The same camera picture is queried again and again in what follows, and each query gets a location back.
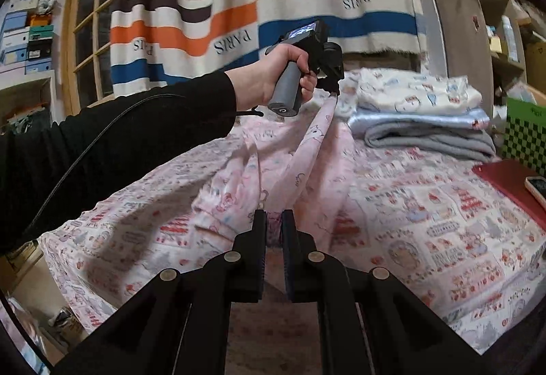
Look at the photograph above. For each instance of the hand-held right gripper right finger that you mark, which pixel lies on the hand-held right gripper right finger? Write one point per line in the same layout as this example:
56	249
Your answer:
288	264

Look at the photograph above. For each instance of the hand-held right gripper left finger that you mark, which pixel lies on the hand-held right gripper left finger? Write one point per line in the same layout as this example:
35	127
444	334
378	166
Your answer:
258	255

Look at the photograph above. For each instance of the pink printed pants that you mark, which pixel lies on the pink printed pants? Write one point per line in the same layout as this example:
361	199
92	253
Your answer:
298	153

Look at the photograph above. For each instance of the person's left hand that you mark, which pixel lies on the person's left hand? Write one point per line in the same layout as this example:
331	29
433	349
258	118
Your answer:
256	78

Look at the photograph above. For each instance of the light blue satin blanket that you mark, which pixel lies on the light blue satin blanket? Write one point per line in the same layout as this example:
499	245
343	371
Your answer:
409	121

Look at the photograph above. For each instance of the wooden shelf unit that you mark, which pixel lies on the wooden shelf unit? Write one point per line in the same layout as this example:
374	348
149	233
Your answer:
460	16

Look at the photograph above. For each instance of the green checkered board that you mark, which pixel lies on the green checkered board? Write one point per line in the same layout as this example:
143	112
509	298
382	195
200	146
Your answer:
527	131

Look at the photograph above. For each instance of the red book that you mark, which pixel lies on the red book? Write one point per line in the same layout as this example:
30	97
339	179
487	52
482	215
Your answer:
503	183

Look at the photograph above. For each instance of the smartphone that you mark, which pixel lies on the smartphone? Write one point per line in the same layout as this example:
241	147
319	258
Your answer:
538	189

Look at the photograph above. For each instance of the white shelf unit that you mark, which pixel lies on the white shelf unit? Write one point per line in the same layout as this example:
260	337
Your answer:
25	84

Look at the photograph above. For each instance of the stack of storage boxes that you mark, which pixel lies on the stack of storage boxes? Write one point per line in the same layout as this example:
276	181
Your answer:
25	42

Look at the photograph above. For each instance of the wooden window frame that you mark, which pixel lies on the wooden window frame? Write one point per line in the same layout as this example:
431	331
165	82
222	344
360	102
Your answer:
70	37

